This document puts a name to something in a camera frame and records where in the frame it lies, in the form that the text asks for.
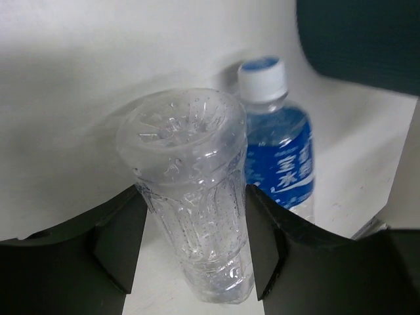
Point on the blue label water bottle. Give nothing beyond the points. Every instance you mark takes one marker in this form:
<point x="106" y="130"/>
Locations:
<point x="280" y="159"/>

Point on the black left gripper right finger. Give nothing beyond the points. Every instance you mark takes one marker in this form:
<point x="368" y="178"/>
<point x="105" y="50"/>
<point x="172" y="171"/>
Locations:
<point x="300" y="268"/>

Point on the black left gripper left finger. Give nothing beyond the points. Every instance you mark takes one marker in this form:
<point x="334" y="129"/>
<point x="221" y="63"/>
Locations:
<point x="85" y="265"/>

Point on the dark teal plastic bin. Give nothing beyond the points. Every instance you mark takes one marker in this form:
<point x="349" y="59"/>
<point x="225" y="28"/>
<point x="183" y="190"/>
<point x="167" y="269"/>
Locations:
<point x="373" y="43"/>

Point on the clear unlabelled plastic bottle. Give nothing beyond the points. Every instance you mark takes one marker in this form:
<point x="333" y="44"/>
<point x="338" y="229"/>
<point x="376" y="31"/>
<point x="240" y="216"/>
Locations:
<point x="186" y="149"/>

